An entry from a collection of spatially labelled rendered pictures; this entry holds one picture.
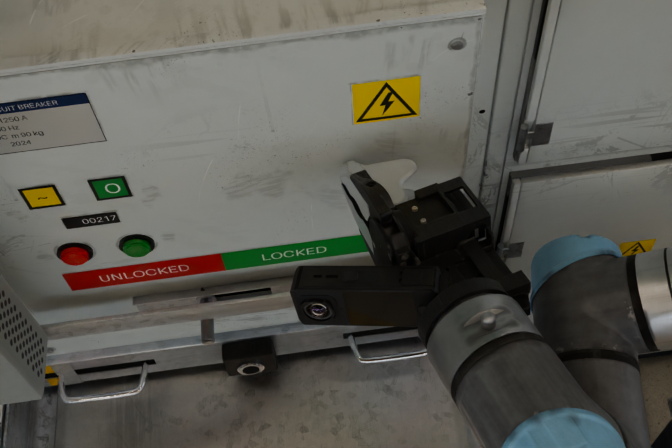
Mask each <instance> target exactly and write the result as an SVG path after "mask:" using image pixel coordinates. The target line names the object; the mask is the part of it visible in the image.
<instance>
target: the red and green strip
mask: <svg viewBox="0 0 672 448"><path fill-rule="evenodd" d="M361 252H369V251H368V249H367V247H366V245H365V242H364V240H363V238H362V236H361V235H356V236H349V237H341V238H334V239H326V240H319V241H311V242H303V243H296V244H288V245H281V246H273V247H266V248H258V249H251V250H243V251H236V252H228V253H220V254H213V255H205V256H198V257H190V258H183V259H175V260H168V261H160V262H152V263H145V264H137V265H130V266H122V267H115V268H107V269H100V270H92V271H85V272H77V273H69V274H62V276H63V277H64V279H65V281H66V282H67V284H68V285H69V287H70V288H71V290H72V291H75V290H83V289H91V288H98V287H106V286H113V285H121V284H128V283H136V282H143V281H151V280H158V279H166V278H173V277H181V276H188V275H196V274H203V273H211V272H218V271H226V270H233V269H241V268H249V267H256V266H264V265H271V264H279V263H286V262H294V261H301V260H309V259H316V258H324V257H331V256H339V255H346V254H354V253H361Z"/></svg>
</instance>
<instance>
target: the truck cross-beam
mask: <svg viewBox="0 0 672 448"><path fill-rule="evenodd" d="M350 333H353V334H354V337H355V341H356V344H365V343H372V342H379V341H387V340H394V339H402V338H409V337H416V336H419V335H418V327H393V326H341V325H304V324H303V323H302V322H295V323H288V324H281V325H273V326H266V327H258V328H251V329H243V330H236V331H229V332H221V333H214V335H215V342H214V343H213V344H212V345H204V344H202V343H201V335H199V336H191V337H184V338H177V339H169V340H162V341H154V342H147V343H139V344H132V345H124V346H117V347H110V348H102V349H95V350H87V351H80V352H72V353H65V354H58V355H50V356H47V357H46V367H47V366H54V365H55V366H56V365H64V364H70V366H71V367H72V368H73V369H74V371H75V372H76V373H77V375H78V376H79V377H80V378H81V380H82V381H83V382H84V381H91V380H99V379H106V378H113V377H121V376H128V375H136V374H141V370H142V362H143V361H148V362H149V369H148V373H150V372H158V371H165V370H172V369H180V368H187V367H195V366H202V365H209V364H217V363H223V360H222V345H223V344H228V343H235V342H243V341H250V340H258V339H265V338H272V340H273V344H274V348H275V351H276V355H283V354H291V353H298V352H305V351H313V350H320V349H328V348H335V347H342V346H350V344H349V341H348V334H350ZM55 378H57V374H56V373H49V374H45V384H44V387H47V386H51V385H50V383H49V382H48V381H47V379H55Z"/></svg>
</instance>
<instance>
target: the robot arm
mask: <svg viewBox="0 0 672 448"><path fill-rule="evenodd" d="M416 171H417V166H416V164H415V163H414V162H413V161H412V160H409V159H397V160H392V161H386V162H381V163H375V164H370V165H362V164H360V163H357V162H356V161H354V160H351V161H348V162H345V163H343V165H342V170H341V174H340V180H341V182H342V183H341V186H342V189H343V191H344V194H345V196H346V199H347V202H348V204H349V207H350V209H351V212H352V214H353V217H354V219H355V221H356V223H357V226H358V227H359V231H360V234H361V236H362V238H363V240H364V242H365V245H366V247H367V249H368V251H369V253H370V255H371V258H372V260H373V262H374V264H375V266H298V268H297V269H296V271H295V274H294V278H293V282H292V286H291V290H290V294H291V297H292V300H293V303H294V306H295V309H296V312H297V315H298V318H299V320H300V321H301V322H302V323H303V324H304V325H341V326H393V327H418V335H419V338H420V339H421V341H422V343H423V344H424V346H425V348H426V350H427V355H428V359H429V361H430V362H431V364H432V366H433V367H434V369H435V371H436V372H437V374H438V376H439V377H440V379H441V381H442V383H443V384H444V386H445V388H446V389H447V391H448V393H449V394H450V396H451V398H452V399H453V401H454V402H455V404H456V406H457V407H458V409H459V411H460V413H461V414H462V416H463V418H464V419H465V421H466V423H467V424H468V426H469V428H470V430H471V431H472V433H473V435H474V436H475V438H476V440H477V442H478V443H479V445H480V447H481V448H652V447H651V445H650V438H649V432H648V425H647V418H646V412H645V405H644V398H643V392H642V385H641V378H640V369H639V361H638V354H642V353H649V352H654V351H661V350H663V349H669V348H672V247H667V248H663V249H658V250H653V251H648V252H643V253H638V254H634V255H629V256H624V257H623V256H622V253H621V250H620V249H619V247H618V246H617V245H616V244H615V243H614V242H612V241H611V240H609V239H607V238H605V237H602V236H598V235H592V234H590V235H588V236H586V237H580V236H578V235H577V234H574V235H568V236H563V237H560V238H557V239H554V240H552V241H550V242H548V243H546V244H545V245H543V246H542V247H541V248H540V249H539V250H538V251H537V252H536V254H535V255H534V257H533V259H532V263H531V282H530V280H529V279H528V278H527V277H526V275H525V274H524V273H523V271H522V270H520V271H517V272H515V273H512V272H511V271H510V270H509V268H508V267H507V266H506V264H505V263H504V262H503V260H502V259H501V258H500V257H499V255H498V254H497V253H496V251H495V250H494V234H493V233H492V230H491V215H490V214H489V212H488V211H487V210H486V209H485V207H484V206H483V205H482V203H481V202H480V201H479V200H478V198H477V197H476V196H475V195H474V193H473V192H472V191H471V190H470V188H469V187H468V186H467V185H466V183H465V182H464V181H463V180H462V178H461V177H460V176H459V177H456V178H453V179H451V180H448V181H445V182H442V183H440V184H437V183H435V184H432V185H429V186H427V187H424V188H421V189H418V190H416V191H414V190H411V189H404V188H403V187H402V186H403V184H404V182H405V181H407V180H408V179H409V178H410V177H411V176H412V175H413V174H414V173H415V172H416ZM460 189H463V190H464V191H465V192H466V194H467V195H468V196H469V198H470V199H471V200H472V201H473V203H474V204H475V205H476V207H473V206H472V205H471V203H470V202H469V201H468V199H467V198H466V197H465V196H464V194H463V193H462V192H461V190H460ZM485 229H486V239H484V240H482V241H479V242H478V240H479V239H481V238H484V237H485ZM530 290H532V294H531V296H530V302H529V297H528V295H529V293H530ZM530 309H531V312H532V314H533V321H534V324H533V323H532V321H531V320H530V319H529V317H528V315H530Z"/></svg>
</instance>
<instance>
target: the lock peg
mask: <svg viewBox="0 0 672 448"><path fill-rule="evenodd" d="M216 301H217V299H216V297H215V296H214V295H211V296H204V297H197V299H196V302H197V304H201V303H209V302H216ZM214 342H215V335H214V318H213V319H205V320H201V343H202V344H204V345H212V344H213V343H214Z"/></svg>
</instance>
